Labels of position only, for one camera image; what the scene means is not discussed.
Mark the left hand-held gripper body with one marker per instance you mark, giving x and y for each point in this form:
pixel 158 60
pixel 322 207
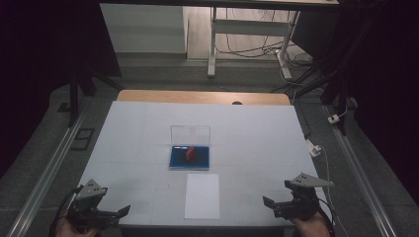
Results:
pixel 89 205

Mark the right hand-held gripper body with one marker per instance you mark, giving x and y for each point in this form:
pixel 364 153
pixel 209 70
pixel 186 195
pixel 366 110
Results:
pixel 304 204

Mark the blue ink pad box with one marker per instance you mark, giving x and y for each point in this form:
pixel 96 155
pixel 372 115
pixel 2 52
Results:
pixel 190 161

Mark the red stamp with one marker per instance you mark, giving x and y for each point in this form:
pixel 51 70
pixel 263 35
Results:
pixel 190 153

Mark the person's right hand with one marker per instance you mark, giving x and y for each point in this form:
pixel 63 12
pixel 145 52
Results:
pixel 313 228

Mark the person's left hand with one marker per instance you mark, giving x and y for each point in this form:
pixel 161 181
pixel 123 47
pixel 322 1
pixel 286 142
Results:
pixel 70 232

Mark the white paper sheet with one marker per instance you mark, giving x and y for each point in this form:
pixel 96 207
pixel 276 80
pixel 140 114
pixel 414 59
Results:
pixel 202 197

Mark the small white plug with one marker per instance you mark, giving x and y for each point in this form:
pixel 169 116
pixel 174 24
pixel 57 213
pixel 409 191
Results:
pixel 333 119

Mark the dark table grommet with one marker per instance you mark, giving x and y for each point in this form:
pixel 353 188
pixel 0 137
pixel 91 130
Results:
pixel 237 103

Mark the black metal stand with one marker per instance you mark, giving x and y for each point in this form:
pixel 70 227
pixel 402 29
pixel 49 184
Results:
pixel 75 95
pixel 332 82

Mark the dark curtain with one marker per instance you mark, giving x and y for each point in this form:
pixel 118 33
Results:
pixel 36 65
pixel 395 82

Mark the white panel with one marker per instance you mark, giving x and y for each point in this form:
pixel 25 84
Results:
pixel 143 28

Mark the aluminium rail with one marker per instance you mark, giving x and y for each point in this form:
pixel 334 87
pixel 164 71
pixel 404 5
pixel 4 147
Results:
pixel 46 174
pixel 359 174

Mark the white desk frame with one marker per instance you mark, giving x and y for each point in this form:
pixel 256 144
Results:
pixel 250 28

